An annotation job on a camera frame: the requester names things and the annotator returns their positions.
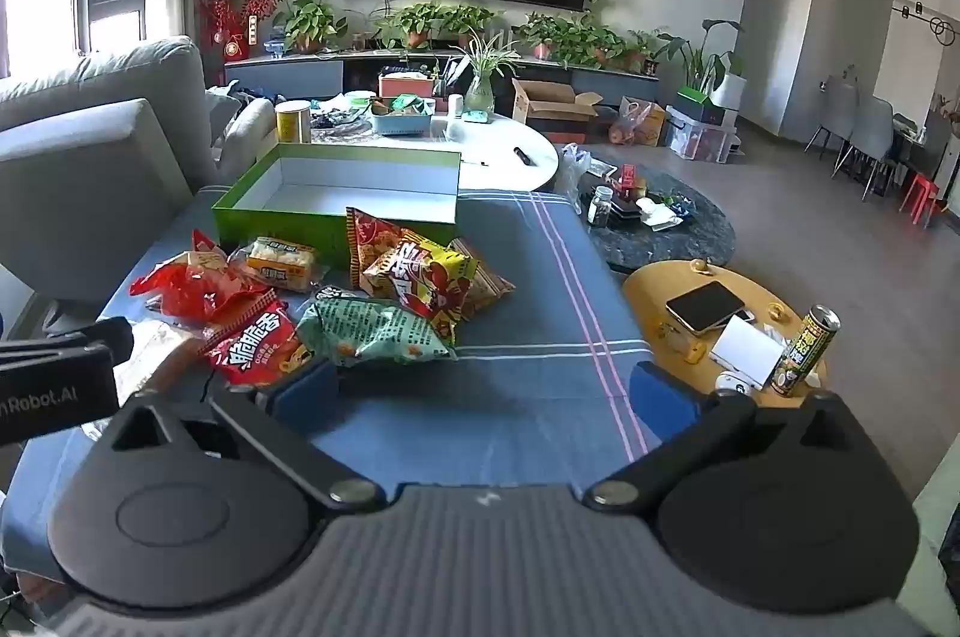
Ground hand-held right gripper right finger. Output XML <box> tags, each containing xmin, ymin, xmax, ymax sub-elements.
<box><xmin>581</xmin><ymin>361</ymin><xmax>875</xmax><ymax>510</ymax></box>

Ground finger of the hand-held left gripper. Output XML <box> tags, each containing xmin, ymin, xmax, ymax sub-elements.
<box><xmin>0</xmin><ymin>318</ymin><xmax>136</xmax><ymax>362</ymax></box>

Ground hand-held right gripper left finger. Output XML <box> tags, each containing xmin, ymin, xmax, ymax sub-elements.
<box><xmin>90</xmin><ymin>358</ymin><xmax>387</xmax><ymax>510</ymax></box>

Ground red chip bag white lettering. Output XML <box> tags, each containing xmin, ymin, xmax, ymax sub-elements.
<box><xmin>199</xmin><ymin>299</ymin><xmax>316</xmax><ymax>390</ymax></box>

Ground green chip bag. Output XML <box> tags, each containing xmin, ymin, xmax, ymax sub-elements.
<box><xmin>296</xmin><ymin>286</ymin><xmax>458</xmax><ymax>368</ymax></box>

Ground large red snack bag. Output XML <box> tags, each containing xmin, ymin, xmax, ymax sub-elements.
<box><xmin>129</xmin><ymin>229</ymin><xmax>275</xmax><ymax>327</ymax></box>

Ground rice cracker packet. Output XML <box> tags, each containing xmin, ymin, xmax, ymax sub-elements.
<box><xmin>229</xmin><ymin>235</ymin><xmax>320</xmax><ymax>294</ymax></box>

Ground orange cracker snack bag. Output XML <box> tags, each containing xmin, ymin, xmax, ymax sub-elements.
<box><xmin>345</xmin><ymin>205</ymin><xmax>410</xmax><ymax>293</ymax></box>

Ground yellow red chip bag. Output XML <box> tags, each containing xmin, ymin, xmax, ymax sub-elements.
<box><xmin>360</xmin><ymin>232</ymin><xmax>479</xmax><ymax>338</ymax></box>

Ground green cardboard box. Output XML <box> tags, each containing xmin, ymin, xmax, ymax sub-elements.
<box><xmin>211</xmin><ymin>142</ymin><xmax>462</xmax><ymax>267</ymax></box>

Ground small orange snack bag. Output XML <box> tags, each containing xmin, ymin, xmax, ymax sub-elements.
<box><xmin>454</xmin><ymin>238</ymin><xmax>517</xmax><ymax>319</ymax></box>

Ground wooden side table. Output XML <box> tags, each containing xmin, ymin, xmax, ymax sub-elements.
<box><xmin>622</xmin><ymin>260</ymin><xmax>830</xmax><ymax>398</ymax></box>

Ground black white tablet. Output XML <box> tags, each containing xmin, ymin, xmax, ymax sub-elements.
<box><xmin>666</xmin><ymin>280</ymin><xmax>747</xmax><ymax>334</ymax></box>

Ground yellow drink can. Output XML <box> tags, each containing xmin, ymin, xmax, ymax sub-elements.
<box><xmin>771</xmin><ymin>304</ymin><xmax>841</xmax><ymax>398</ymax></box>

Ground dark round table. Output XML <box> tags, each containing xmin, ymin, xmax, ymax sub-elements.
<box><xmin>577</xmin><ymin>160</ymin><xmax>737</xmax><ymax>274</ymax></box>

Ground grey sofa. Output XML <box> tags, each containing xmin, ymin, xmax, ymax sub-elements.
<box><xmin>0</xmin><ymin>35</ymin><xmax>278</xmax><ymax>345</ymax></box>

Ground red snack packets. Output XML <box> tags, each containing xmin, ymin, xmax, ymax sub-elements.
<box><xmin>600</xmin><ymin>164</ymin><xmax>650</xmax><ymax>199</ymax></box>

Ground white plastic bag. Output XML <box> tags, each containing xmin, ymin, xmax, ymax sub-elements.
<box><xmin>559</xmin><ymin>143</ymin><xmax>593</xmax><ymax>188</ymax></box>

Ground clear storage box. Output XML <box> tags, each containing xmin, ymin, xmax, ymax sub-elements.
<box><xmin>666</xmin><ymin>106</ymin><xmax>740</xmax><ymax>164</ymax></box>

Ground yellow canister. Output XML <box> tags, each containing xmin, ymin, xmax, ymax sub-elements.
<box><xmin>275</xmin><ymin>100</ymin><xmax>312</xmax><ymax>145</ymax></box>

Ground orange plastic bag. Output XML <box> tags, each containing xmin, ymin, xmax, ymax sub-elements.
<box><xmin>609</xmin><ymin>97</ymin><xmax>668</xmax><ymax>148</ymax></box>

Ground light blue basket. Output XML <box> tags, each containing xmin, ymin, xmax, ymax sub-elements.
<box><xmin>370</xmin><ymin>104</ymin><xmax>434</xmax><ymax>137</ymax></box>

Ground open cardboard box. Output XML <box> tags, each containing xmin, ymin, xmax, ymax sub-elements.
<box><xmin>512</xmin><ymin>77</ymin><xmax>603</xmax><ymax>144</ymax></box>

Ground white round table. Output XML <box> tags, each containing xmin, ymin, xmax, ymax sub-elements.
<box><xmin>307</xmin><ymin>107</ymin><xmax>560</xmax><ymax>195</ymax></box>

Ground large plant in white planter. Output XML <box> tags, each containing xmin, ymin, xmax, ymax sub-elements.
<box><xmin>656</xmin><ymin>17</ymin><xmax>749</xmax><ymax>113</ymax></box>

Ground grey television console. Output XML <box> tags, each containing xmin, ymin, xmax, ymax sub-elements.
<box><xmin>225</xmin><ymin>50</ymin><xmax>661</xmax><ymax>105</ymax></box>

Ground red box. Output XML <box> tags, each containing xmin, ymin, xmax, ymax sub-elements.
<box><xmin>379</xmin><ymin>73</ymin><xmax>436</xmax><ymax>99</ymax></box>

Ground red stool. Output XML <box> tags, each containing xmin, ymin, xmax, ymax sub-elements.
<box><xmin>898</xmin><ymin>173</ymin><xmax>944</xmax><ymax>227</ymax></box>

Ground grey dining chair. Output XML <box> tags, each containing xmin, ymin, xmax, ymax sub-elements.
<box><xmin>806</xmin><ymin>82</ymin><xmax>860</xmax><ymax>158</ymax></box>
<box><xmin>832</xmin><ymin>97</ymin><xmax>897</xmax><ymax>199</ymax></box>

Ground spider plant in glass vase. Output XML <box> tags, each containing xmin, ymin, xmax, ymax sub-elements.
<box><xmin>450</xmin><ymin>32</ymin><xmax>518</xmax><ymax>116</ymax></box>

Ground red flower arrangement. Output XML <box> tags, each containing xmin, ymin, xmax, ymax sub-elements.
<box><xmin>195</xmin><ymin>0</ymin><xmax>282</xmax><ymax>64</ymax></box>

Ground potted green plant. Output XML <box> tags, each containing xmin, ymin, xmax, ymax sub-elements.
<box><xmin>581</xmin><ymin>25</ymin><xmax>661</xmax><ymax>75</ymax></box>
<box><xmin>274</xmin><ymin>0</ymin><xmax>346</xmax><ymax>56</ymax></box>
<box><xmin>442</xmin><ymin>5</ymin><xmax>500</xmax><ymax>49</ymax></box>
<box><xmin>517</xmin><ymin>13</ymin><xmax>593</xmax><ymax>64</ymax></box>
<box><xmin>375</xmin><ymin>2</ymin><xmax>443</xmax><ymax>51</ymax></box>

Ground black ring lamp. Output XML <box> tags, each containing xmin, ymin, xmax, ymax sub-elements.
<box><xmin>892</xmin><ymin>2</ymin><xmax>959</xmax><ymax>47</ymax></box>

